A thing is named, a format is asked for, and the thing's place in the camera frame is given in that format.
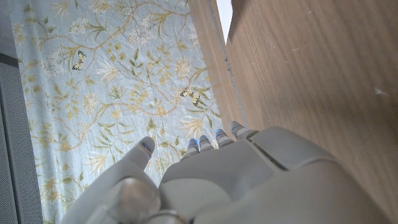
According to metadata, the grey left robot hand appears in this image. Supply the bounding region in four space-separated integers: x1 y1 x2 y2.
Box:
60 120 393 224

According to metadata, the white paper sheet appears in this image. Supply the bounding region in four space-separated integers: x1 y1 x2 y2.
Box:
216 0 233 43

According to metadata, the floral printed backdrop cloth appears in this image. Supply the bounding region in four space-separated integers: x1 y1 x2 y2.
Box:
7 0 228 224

